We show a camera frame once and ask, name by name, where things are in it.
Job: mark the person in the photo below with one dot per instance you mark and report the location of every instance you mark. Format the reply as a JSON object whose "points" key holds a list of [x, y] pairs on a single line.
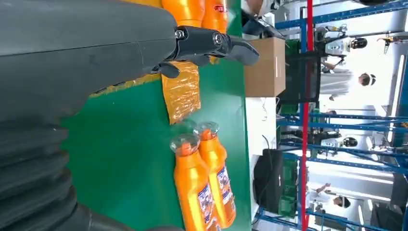
{"points": [[334, 83], [258, 4], [318, 196]]}

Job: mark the green crate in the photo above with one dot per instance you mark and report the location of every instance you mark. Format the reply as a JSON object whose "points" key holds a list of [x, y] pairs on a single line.
{"points": [[288, 191]]}

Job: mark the blue metal rack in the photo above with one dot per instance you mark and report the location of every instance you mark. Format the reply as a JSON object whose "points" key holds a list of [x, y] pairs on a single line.
{"points": [[350, 117]]}

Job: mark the white table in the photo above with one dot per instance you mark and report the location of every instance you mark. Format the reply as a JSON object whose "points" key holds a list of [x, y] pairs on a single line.
{"points": [[258, 121]]}

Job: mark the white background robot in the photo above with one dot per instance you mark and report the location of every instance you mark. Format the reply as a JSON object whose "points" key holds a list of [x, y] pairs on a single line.
{"points": [[334, 46]]}

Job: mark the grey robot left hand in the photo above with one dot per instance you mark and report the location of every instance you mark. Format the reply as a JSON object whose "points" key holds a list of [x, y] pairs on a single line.
{"points": [[79, 47]]}

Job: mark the orange drink bottle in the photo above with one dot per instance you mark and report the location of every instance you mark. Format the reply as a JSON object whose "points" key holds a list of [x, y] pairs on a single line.
{"points": [[216, 159], [215, 16], [185, 11], [191, 185]]}

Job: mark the green table mat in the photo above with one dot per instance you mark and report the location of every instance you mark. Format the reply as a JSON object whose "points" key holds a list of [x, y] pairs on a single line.
{"points": [[127, 143]]}

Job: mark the black monitor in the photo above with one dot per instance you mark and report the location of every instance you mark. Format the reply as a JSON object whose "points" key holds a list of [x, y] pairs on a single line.
{"points": [[299, 76]]}

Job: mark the red post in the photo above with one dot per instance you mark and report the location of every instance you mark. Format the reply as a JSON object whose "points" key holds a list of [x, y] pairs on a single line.
{"points": [[307, 127]]}

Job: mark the cardboard box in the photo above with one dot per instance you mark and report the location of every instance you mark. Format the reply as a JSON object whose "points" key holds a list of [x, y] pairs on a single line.
{"points": [[264, 67]]}

